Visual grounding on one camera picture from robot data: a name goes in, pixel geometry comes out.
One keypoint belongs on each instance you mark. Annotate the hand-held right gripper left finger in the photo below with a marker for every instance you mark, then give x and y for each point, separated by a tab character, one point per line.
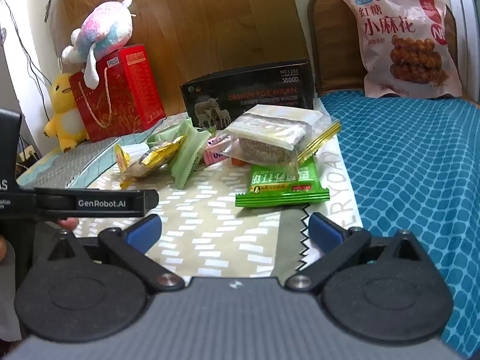
144	230

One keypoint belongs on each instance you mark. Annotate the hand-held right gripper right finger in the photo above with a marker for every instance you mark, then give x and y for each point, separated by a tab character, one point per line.
324	230

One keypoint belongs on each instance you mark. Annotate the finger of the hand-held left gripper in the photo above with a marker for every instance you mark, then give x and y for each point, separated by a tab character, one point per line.
101	202

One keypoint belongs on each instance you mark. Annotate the gold snack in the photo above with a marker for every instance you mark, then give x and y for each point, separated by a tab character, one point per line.
153	157

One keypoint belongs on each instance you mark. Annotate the pale green snack packet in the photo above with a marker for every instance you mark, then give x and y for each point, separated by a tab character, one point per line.
165	135
187	165

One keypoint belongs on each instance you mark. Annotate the pink gum box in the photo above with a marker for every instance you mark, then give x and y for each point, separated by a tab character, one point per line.
215	153

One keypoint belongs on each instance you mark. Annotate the clear cake packet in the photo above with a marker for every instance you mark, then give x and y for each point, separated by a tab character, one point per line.
270	135

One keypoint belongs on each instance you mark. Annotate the small orange snack packet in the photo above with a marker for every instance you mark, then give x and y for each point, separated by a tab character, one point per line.
238	162

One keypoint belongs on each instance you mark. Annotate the black cardboard box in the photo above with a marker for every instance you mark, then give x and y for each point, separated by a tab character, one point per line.
262	93

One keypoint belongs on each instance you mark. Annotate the person's left hand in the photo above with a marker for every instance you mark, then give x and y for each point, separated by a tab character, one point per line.
69	223

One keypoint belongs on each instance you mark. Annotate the power strip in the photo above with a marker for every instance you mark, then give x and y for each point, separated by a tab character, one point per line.
28	153

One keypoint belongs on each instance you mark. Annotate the yellow duck plush toy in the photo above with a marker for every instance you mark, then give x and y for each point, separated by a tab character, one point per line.
63	116

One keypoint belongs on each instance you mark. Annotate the beige and teal patterned blanket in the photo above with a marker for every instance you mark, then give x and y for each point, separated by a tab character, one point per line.
210	217

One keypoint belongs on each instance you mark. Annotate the red gift bag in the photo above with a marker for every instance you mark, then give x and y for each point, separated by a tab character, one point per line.
112	120

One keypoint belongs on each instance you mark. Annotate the blue patterned blanket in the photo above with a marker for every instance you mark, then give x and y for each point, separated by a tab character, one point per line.
412	176

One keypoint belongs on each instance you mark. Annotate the red box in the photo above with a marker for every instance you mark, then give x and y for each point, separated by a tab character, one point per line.
133	57

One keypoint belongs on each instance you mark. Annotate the pastel plush toy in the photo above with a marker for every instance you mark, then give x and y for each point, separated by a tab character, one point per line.
101	26

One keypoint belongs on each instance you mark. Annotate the brown woven chair back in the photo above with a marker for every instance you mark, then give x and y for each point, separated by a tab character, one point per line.
330	45

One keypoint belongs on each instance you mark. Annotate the wooden board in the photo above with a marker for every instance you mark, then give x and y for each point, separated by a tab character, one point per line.
206	18

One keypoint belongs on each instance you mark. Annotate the large pink snack bag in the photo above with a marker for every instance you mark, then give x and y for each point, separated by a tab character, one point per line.
393	26

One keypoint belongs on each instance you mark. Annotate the sliding glass door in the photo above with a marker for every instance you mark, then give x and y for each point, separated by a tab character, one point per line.
465	26

